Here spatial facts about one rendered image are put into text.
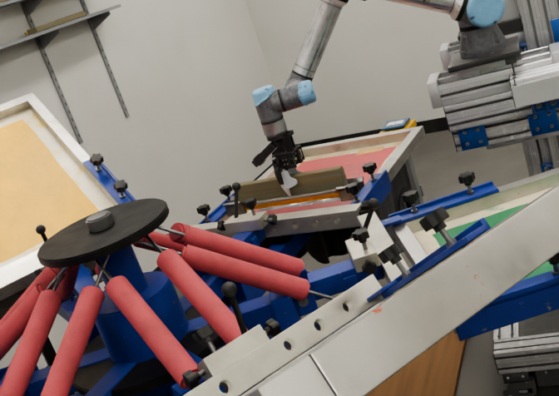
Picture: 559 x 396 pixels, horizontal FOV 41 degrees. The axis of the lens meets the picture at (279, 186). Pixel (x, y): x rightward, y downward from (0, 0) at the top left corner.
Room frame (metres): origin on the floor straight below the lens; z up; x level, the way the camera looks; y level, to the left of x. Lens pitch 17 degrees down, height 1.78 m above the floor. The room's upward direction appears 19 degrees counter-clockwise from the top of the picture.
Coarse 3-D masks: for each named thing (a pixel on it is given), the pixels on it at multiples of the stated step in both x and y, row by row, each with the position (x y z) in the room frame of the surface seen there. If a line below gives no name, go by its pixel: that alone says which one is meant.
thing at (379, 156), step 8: (376, 152) 2.71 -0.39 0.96; (384, 152) 2.67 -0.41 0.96; (344, 160) 2.75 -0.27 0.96; (352, 160) 2.72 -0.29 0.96; (360, 160) 2.68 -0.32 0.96; (368, 160) 2.65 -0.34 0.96; (376, 160) 2.62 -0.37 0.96; (384, 160) 2.59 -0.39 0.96; (360, 176) 2.49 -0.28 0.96; (368, 176) 2.47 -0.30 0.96; (336, 200) 2.34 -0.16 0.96; (352, 200) 2.29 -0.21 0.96; (304, 208) 2.37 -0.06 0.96; (312, 208) 2.34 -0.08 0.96
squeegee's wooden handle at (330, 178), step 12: (336, 168) 2.26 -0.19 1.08; (264, 180) 2.41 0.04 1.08; (276, 180) 2.37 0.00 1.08; (300, 180) 2.33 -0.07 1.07; (312, 180) 2.30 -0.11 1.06; (324, 180) 2.28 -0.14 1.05; (336, 180) 2.26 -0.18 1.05; (240, 192) 2.45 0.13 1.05; (252, 192) 2.43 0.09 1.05; (264, 192) 2.40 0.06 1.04; (276, 192) 2.38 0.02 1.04; (300, 192) 2.33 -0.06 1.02
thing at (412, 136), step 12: (384, 132) 2.81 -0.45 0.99; (396, 132) 2.76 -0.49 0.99; (408, 132) 2.73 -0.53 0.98; (420, 132) 2.69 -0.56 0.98; (324, 144) 2.93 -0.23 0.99; (336, 144) 2.88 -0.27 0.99; (348, 144) 2.86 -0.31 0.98; (360, 144) 2.83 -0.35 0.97; (372, 144) 2.81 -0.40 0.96; (408, 144) 2.56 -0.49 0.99; (396, 156) 2.47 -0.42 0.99; (408, 156) 2.53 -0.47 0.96; (384, 168) 2.39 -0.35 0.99; (396, 168) 2.41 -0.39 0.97
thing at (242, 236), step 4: (240, 232) 2.10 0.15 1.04; (244, 232) 2.09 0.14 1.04; (248, 232) 2.08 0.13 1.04; (252, 232) 2.07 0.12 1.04; (256, 232) 2.09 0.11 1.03; (260, 232) 2.11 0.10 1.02; (264, 232) 2.12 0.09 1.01; (236, 236) 2.08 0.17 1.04; (240, 236) 2.06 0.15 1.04; (244, 236) 2.06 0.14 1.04; (248, 236) 2.05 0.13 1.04; (252, 236) 2.07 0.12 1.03; (256, 236) 2.08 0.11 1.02; (260, 236) 2.10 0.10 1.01; (264, 236) 2.12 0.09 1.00; (244, 240) 2.03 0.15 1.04; (248, 240) 2.04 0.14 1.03; (260, 240) 2.09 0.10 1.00
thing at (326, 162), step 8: (320, 160) 2.86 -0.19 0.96; (328, 160) 2.82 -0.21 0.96; (336, 160) 2.78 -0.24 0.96; (296, 168) 2.85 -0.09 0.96; (304, 168) 2.82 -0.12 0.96; (312, 168) 2.78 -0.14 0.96; (320, 168) 2.75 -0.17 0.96; (280, 208) 2.45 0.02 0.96; (288, 208) 2.42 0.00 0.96; (296, 208) 2.39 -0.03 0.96
